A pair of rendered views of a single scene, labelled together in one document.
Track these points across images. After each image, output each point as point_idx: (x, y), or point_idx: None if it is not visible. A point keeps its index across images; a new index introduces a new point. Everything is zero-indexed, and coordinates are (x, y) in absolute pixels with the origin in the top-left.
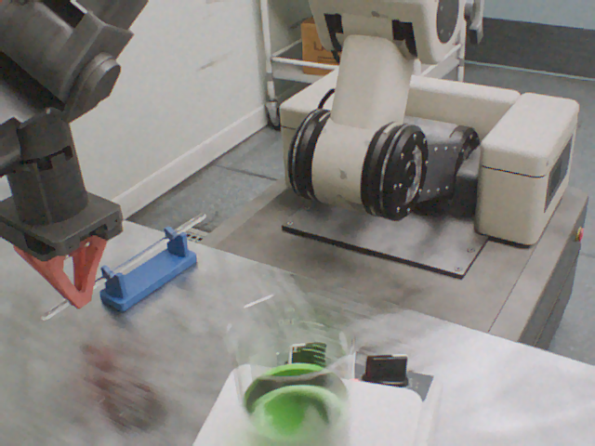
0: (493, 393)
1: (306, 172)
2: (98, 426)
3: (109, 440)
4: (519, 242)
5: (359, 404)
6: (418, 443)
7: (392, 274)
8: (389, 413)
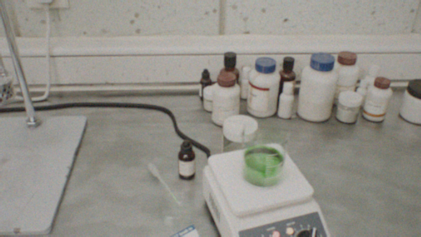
0: None
1: None
2: (374, 215)
3: (361, 212)
4: None
5: (254, 196)
6: (226, 209)
7: None
8: (240, 197)
